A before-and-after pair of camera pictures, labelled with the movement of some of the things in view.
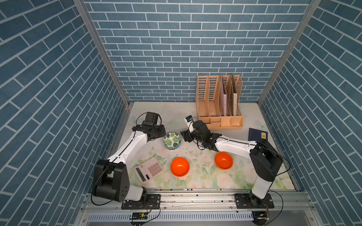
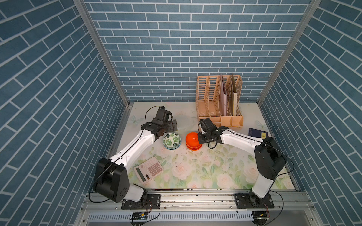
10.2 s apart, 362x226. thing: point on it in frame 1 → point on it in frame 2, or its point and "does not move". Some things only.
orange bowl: [223, 160] → [192, 141]
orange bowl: [179, 166] → [193, 142]
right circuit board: [259, 217] does not move
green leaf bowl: [172, 141] does not move
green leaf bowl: [172, 141] does not move
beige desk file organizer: [218, 101] does not move
